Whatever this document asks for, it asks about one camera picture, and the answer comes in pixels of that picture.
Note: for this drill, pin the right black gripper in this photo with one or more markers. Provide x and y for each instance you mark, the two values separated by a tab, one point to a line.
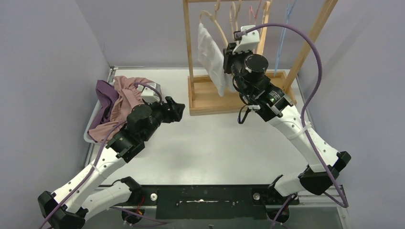
229	57

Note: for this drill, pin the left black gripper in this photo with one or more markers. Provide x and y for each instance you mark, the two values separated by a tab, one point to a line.
170	109

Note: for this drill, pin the white skirt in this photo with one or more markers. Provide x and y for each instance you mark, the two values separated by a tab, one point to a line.
212	59

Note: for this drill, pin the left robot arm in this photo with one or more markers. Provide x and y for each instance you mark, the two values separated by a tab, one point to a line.
71	205

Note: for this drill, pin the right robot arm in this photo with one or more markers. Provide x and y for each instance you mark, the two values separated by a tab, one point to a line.
324	163

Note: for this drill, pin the thick wooden hanger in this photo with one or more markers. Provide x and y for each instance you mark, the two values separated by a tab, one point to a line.
265	19

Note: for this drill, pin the pink garment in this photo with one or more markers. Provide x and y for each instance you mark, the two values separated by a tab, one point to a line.
129	97

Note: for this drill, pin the purple garment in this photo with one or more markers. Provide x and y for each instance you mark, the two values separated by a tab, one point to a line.
107	95

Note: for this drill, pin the white plastic basket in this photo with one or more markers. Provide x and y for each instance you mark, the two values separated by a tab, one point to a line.
100	111

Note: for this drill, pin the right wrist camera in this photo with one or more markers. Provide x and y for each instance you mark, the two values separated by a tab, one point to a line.
249	40

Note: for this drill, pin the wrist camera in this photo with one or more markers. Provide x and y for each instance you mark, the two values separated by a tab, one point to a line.
249	40
150	93

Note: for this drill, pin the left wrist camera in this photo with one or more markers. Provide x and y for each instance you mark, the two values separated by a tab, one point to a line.
150	93

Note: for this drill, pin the pink wire hanger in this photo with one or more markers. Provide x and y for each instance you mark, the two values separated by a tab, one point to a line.
254	13

